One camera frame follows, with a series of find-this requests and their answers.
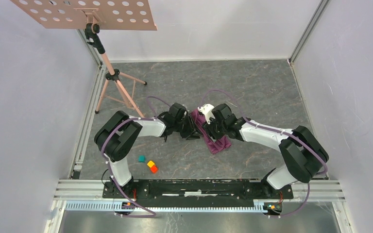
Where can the purple cloth napkin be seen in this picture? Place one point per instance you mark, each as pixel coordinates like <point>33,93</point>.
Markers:
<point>213,146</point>

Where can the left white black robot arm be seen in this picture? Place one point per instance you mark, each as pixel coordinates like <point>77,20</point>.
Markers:
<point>117,136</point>

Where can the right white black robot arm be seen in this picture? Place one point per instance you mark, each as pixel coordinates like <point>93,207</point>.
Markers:
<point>303,155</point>

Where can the yellow cube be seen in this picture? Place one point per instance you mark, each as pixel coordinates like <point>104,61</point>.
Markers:
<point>150,164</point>

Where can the teal cube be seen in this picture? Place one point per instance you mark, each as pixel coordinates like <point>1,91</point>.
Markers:
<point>141,159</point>

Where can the orange cube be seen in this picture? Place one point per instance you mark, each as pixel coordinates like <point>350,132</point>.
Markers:
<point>154,169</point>

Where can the pink music stand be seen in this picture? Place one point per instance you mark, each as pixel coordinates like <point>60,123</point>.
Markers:
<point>94,16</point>

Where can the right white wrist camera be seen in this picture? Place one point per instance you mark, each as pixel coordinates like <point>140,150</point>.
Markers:
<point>206,111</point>

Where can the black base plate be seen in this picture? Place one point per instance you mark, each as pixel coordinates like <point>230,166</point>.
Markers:
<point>197,192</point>

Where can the aluminium frame rail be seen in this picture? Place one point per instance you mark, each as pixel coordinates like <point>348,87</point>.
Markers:
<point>86,195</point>

